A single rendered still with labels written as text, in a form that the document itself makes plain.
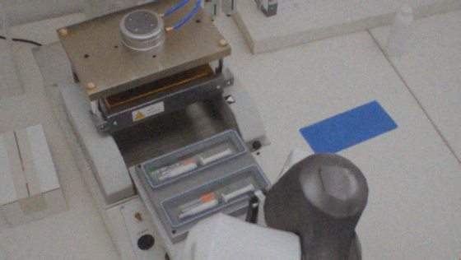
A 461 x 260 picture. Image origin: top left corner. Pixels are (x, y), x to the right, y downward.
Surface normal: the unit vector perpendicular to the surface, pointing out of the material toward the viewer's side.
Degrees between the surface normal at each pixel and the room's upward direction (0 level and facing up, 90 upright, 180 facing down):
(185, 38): 0
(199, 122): 0
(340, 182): 13
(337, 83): 0
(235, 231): 25
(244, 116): 40
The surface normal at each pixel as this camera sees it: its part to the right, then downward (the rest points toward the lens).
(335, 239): 0.21, 0.20
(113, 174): 0.34, 0.02
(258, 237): 0.28, -0.81
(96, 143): 0.04, -0.59
